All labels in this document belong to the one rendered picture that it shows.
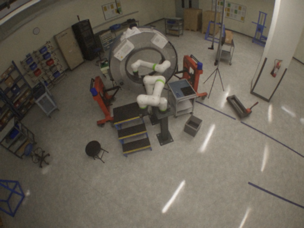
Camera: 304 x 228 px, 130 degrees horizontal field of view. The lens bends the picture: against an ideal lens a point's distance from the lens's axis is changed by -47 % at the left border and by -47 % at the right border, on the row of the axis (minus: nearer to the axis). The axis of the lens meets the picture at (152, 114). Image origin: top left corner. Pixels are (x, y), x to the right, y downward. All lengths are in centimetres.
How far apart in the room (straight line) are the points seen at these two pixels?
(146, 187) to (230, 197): 161
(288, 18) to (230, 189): 390
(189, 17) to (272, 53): 600
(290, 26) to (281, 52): 75
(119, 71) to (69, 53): 430
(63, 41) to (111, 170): 550
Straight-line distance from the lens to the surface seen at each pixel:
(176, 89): 286
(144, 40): 251
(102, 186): 287
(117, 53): 236
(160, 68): 200
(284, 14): 384
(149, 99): 130
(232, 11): 1070
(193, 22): 880
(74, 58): 681
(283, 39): 392
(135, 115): 254
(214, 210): 270
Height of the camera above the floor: 255
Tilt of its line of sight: 51 degrees down
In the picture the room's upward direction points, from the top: 10 degrees counter-clockwise
